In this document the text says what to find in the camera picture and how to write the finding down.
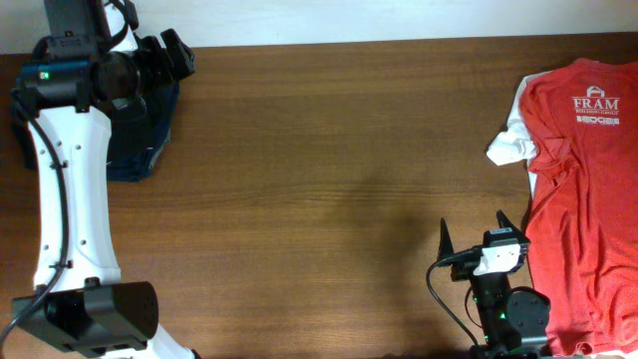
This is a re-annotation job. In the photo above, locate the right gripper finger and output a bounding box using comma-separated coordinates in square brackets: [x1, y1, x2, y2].
[437, 217, 455, 260]
[496, 209, 529, 244]

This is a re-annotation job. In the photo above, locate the black t-shirt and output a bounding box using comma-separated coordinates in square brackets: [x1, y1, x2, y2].
[108, 98, 152, 162]

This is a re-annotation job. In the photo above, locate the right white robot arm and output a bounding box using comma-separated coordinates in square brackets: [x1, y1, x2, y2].
[426, 211, 550, 359]

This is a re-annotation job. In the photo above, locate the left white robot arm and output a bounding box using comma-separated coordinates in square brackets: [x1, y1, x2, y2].
[11, 29, 195, 358]

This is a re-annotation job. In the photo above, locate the white t-shirt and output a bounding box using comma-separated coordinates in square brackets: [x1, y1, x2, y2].
[485, 71, 549, 200]

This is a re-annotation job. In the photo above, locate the folded navy blue garment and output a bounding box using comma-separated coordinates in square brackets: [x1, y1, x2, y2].
[11, 80, 179, 181]

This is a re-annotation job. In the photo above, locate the red printed t-shirt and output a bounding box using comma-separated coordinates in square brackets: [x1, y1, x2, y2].
[519, 59, 637, 355]

